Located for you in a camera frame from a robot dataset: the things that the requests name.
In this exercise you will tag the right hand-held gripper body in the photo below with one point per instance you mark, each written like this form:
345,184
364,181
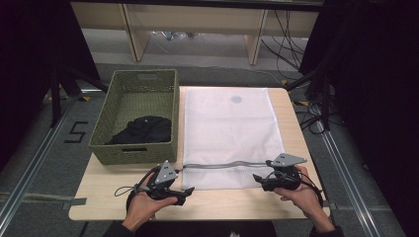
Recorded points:
286,177

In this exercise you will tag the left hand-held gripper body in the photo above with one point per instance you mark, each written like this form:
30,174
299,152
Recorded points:
164,176

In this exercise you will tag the white mesh laundry bag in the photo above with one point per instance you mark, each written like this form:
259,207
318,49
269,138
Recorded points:
227,131

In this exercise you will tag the person's right hand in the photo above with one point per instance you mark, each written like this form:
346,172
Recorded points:
306,197

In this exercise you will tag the person's left hand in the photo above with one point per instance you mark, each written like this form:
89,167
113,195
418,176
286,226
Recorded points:
143,207

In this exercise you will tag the person's dark clothing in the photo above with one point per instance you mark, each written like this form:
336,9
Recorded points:
204,229

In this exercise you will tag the black cloth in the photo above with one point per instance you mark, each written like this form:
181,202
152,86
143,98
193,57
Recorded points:
145,130

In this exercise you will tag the green woven basket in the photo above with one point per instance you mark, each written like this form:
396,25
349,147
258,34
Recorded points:
108,154

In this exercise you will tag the black metal stand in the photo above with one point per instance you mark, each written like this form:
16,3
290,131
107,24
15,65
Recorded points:
56,98
324,98

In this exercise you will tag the black curtain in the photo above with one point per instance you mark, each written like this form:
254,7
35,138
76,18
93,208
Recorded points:
378,98
23,65

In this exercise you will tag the clear plastic wrap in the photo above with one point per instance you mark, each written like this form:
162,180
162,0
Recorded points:
174,34

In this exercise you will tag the light wooden desk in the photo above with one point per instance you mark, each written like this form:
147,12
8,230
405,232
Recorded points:
197,19

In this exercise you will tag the metal floor rail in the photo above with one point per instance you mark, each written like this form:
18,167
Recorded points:
346,184
33,168

